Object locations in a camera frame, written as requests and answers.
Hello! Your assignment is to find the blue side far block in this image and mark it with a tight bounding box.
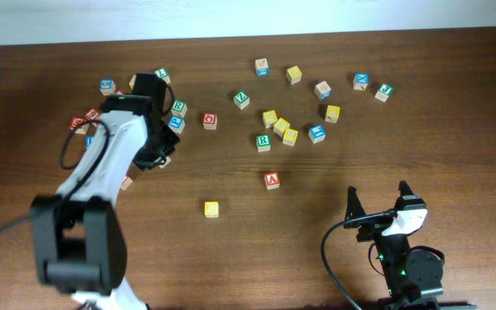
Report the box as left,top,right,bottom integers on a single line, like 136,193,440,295
255,59,270,77

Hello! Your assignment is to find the yellow block front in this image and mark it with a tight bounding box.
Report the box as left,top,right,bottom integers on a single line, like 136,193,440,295
282,128,299,146

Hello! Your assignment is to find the green V block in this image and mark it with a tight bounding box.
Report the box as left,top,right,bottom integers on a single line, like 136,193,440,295
158,156,171,169

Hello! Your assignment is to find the yellow block back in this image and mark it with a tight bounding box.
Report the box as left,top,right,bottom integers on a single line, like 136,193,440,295
263,110,278,128

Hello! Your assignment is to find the blue P block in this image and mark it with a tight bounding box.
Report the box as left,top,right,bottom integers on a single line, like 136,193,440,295
168,115,185,134

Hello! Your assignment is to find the yellow top far block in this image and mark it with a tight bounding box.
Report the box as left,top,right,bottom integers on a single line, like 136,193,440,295
286,65,302,84

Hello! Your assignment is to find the blue H block upper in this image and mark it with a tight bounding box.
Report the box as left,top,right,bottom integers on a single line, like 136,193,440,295
85,135,94,149

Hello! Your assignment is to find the yellow block with crayon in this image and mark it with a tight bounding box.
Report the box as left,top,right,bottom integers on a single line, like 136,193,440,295
325,105,341,123

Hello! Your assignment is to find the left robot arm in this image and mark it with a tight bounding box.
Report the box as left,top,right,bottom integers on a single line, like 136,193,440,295
30,95,172,309

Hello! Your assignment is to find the red 9 block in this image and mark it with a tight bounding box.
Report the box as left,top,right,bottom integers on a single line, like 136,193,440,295
84,108,101,121

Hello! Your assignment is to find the red O block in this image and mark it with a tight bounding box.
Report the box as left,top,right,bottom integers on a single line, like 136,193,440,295
202,113,217,130

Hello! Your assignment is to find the plain wooden yellow block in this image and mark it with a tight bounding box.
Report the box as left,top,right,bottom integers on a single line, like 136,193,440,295
128,75,137,90

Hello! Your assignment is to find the green B block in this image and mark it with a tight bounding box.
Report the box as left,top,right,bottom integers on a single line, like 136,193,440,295
170,100,188,118

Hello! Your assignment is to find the red A block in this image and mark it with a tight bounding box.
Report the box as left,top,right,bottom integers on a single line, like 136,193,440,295
264,172,281,190

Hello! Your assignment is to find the blue X block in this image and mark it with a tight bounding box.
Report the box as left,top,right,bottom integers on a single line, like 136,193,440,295
353,72,369,90

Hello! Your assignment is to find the blue 5 block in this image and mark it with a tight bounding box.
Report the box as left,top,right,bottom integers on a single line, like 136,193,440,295
99,78,115,96

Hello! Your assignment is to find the yellow C block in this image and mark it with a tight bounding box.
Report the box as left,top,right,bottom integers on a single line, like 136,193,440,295
204,201,220,218

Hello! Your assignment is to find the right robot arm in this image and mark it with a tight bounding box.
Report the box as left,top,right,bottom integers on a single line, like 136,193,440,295
354,181,477,309

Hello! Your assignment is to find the red M block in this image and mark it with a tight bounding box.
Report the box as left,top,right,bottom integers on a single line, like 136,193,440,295
70,117,90,134

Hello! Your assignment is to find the blue D wooden block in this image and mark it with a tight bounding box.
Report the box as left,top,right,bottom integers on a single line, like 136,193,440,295
313,81,332,100

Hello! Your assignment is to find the blue I leaf block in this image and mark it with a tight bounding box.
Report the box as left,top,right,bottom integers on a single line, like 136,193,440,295
308,125,326,144

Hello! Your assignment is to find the yellow block middle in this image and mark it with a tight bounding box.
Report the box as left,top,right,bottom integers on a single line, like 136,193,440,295
273,118,290,138

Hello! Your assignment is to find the red I block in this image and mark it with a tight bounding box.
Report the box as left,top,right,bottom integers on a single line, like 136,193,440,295
121,176,133,190

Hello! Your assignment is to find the green L block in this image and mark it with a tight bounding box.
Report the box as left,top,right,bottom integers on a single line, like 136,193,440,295
154,67,171,84

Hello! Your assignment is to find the green R block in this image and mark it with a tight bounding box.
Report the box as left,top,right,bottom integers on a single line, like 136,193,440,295
256,134,271,152

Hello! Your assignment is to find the green Z block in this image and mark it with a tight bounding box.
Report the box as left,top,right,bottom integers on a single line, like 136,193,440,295
233,91,250,109

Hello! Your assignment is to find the green J block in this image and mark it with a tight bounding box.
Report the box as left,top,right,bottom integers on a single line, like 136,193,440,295
375,84,394,102

